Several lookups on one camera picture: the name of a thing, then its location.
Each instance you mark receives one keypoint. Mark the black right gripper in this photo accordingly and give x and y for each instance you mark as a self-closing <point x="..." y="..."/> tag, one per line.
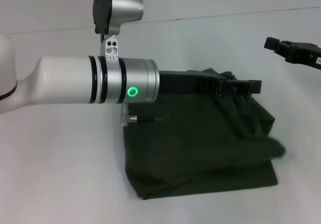
<point x="306" y="54"/>

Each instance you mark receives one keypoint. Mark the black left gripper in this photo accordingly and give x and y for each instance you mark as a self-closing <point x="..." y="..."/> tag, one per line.
<point x="190" y="82"/>

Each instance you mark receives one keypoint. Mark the dark green FREE! t-shirt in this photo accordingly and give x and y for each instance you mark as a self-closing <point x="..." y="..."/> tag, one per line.
<point x="200" y="146"/>

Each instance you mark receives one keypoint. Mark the white number label sticker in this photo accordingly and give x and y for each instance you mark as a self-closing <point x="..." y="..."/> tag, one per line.
<point x="319" y="60"/>

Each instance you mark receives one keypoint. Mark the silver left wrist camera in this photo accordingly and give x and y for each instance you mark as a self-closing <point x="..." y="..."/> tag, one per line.
<point x="118" y="8"/>

